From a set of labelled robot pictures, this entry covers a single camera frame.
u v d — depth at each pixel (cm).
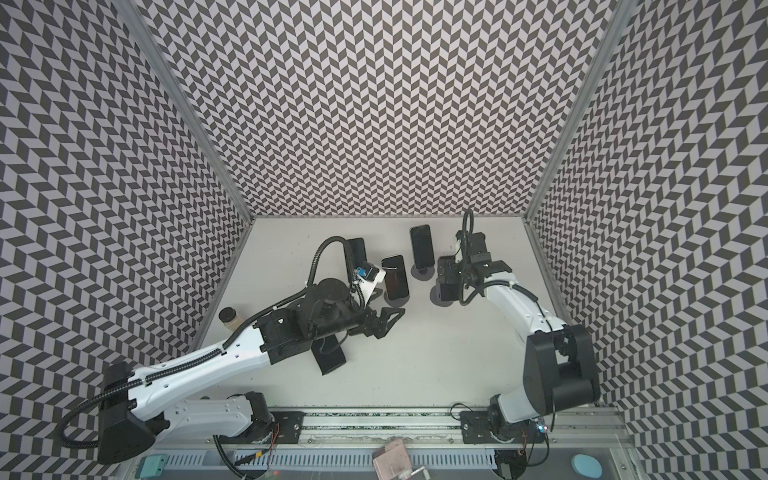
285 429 73
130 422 38
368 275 58
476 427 73
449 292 93
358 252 89
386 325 60
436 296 91
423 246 97
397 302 88
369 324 60
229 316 81
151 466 65
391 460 65
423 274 101
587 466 68
